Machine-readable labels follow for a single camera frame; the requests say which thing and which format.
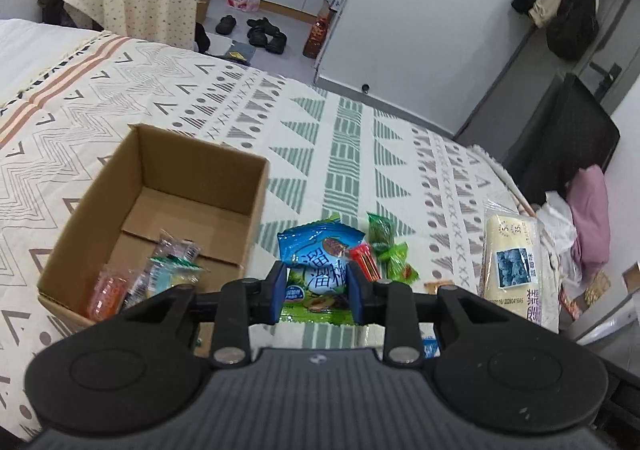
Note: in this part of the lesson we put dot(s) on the orange pink snack packet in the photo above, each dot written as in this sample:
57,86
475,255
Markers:
107,295

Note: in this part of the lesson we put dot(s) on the pink pillow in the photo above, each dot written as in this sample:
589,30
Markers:
592,215

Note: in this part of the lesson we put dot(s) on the blue snack packet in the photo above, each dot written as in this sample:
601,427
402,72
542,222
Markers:
315,250

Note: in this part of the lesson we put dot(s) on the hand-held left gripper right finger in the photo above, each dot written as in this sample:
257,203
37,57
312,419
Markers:
356,300

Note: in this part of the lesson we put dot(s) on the red snack packet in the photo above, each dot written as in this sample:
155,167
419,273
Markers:
367,262

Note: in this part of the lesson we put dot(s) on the white clothing pile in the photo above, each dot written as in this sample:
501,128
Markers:
557,225

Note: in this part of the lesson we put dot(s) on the white side table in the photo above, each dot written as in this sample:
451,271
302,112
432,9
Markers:
610,325

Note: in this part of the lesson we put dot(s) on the white bed sheet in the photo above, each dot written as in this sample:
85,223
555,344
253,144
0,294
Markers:
30,50

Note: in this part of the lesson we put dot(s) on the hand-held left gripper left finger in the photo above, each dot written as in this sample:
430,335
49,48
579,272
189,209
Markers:
279,300

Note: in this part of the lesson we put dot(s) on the cardboard box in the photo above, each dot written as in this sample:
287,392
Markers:
200,165

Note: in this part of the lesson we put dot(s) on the grey entrance door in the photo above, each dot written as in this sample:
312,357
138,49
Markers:
520,90

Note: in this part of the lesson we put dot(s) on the green candy packet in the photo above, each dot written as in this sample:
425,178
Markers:
397,262
379,232

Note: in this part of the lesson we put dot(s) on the dark flat paper bag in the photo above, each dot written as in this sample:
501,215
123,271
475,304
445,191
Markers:
237,52

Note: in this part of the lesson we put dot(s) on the black chair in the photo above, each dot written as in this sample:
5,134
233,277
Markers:
565,140

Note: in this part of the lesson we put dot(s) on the printed blanket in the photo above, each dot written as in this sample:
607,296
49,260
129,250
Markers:
350,155

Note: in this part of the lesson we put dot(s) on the hanging black bag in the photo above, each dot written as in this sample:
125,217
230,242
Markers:
572,30

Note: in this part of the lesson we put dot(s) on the green label pastry packet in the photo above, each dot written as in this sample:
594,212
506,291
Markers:
167,275

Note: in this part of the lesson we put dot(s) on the black slipper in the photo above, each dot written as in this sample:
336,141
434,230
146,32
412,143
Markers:
257,36
226,24
276,44
262,23

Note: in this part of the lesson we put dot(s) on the dark clothing pile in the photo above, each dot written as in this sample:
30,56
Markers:
50,0

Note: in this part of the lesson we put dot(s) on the long white cake packet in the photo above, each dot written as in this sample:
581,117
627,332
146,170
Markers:
510,235

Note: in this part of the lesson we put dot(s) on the small brown carton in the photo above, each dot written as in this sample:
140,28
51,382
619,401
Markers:
202,7

